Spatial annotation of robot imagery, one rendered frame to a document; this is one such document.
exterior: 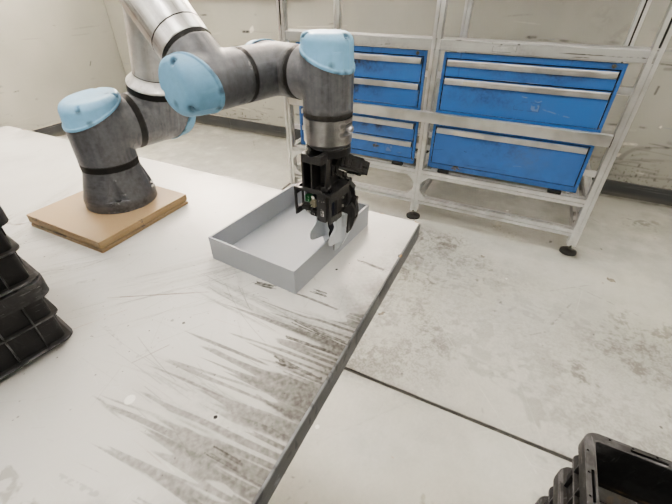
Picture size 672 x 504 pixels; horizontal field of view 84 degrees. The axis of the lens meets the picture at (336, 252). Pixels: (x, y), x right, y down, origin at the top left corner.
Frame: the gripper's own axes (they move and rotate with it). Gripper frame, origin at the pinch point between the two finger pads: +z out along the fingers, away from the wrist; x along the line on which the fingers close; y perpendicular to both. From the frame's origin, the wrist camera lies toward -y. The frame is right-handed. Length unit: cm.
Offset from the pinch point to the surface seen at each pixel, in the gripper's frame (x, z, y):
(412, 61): -41, -10, -137
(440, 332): 14, 73, -59
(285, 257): -7.4, 2.8, 6.3
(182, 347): -7.1, 3.2, 31.6
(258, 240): -15.9, 2.8, 4.5
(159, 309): -16.7, 3.3, 28.2
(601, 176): 52, 30, -146
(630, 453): 53, 14, 7
